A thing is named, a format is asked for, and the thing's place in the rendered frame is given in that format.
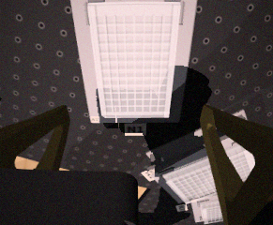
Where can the white well plate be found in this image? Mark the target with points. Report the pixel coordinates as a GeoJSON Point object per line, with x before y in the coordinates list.
{"type": "Point", "coordinates": [134, 33]}
{"type": "Point", "coordinates": [194, 181]}
{"type": "Point", "coordinates": [211, 211]}

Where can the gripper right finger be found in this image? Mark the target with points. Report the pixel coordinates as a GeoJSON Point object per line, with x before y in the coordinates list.
{"type": "Point", "coordinates": [253, 194]}

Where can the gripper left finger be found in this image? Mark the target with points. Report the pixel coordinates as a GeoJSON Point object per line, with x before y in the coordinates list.
{"type": "Point", "coordinates": [17, 137]}

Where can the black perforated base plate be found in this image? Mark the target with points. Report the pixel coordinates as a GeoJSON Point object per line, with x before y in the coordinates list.
{"type": "Point", "coordinates": [230, 68]}

